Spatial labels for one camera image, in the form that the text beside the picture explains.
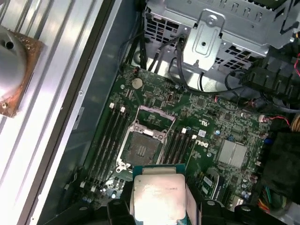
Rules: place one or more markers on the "green motherboard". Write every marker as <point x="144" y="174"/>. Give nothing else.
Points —
<point x="211" y="110"/>

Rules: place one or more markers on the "silver drive cage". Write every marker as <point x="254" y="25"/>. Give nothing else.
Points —
<point x="206" y="47"/>

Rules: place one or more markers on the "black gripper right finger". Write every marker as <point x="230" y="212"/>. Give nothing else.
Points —
<point x="222" y="215"/>

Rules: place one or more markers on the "metal socket cover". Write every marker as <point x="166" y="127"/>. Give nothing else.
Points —
<point x="152" y="111"/>

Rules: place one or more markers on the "RAM slot black clips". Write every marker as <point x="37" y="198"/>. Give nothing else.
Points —
<point x="172" y="145"/>
<point x="182" y="150"/>
<point x="102" y="147"/>
<point x="112" y="150"/>

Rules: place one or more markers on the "silver chipset heatsink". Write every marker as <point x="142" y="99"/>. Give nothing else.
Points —
<point x="232" y="153"/>

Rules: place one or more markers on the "CPU socket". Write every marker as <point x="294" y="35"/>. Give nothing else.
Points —
<point x="143" y="150"/>

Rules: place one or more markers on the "round coin battery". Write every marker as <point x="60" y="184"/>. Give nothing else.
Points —
<point x="137" y="83"/>

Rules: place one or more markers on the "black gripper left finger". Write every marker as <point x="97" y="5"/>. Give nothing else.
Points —
<point x="117" y="213"/>

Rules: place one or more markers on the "black open PC case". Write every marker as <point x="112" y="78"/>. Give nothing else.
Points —
<point x="100" y="70"/>

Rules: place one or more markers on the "black plastic shroud box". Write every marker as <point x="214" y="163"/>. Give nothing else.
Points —
<point x="286" y="161"/>

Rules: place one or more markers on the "brown square base plate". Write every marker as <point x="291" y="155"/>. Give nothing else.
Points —
<point x="31" y="65"/>

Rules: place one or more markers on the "silver CPU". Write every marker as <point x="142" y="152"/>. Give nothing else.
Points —
<point x="159" y="194"/>

